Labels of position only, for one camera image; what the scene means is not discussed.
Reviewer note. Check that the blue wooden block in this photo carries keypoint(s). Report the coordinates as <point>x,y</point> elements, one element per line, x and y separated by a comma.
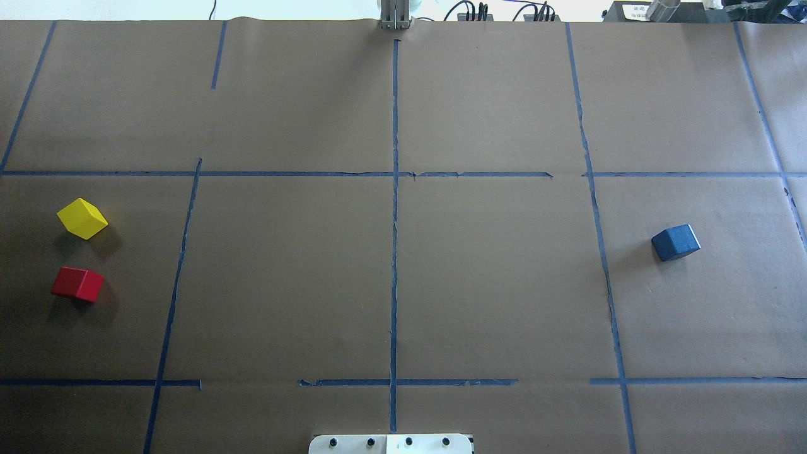
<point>675,243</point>

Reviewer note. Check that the metal cup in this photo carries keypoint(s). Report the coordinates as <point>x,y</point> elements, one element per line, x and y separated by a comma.
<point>661,11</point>

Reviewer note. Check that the aluminium frame post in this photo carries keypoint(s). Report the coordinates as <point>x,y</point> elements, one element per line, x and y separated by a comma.
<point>395,14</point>

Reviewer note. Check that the black power strip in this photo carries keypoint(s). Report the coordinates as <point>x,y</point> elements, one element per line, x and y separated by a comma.
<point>542,12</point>
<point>467,11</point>

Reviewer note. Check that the yellow wooden block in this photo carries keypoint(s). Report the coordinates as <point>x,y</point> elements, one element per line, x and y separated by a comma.
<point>82,219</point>

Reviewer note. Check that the white mount base plate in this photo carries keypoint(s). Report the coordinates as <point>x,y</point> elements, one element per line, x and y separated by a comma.
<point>392,443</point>

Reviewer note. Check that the red wooden block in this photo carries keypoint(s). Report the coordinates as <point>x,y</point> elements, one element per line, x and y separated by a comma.
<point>77,284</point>

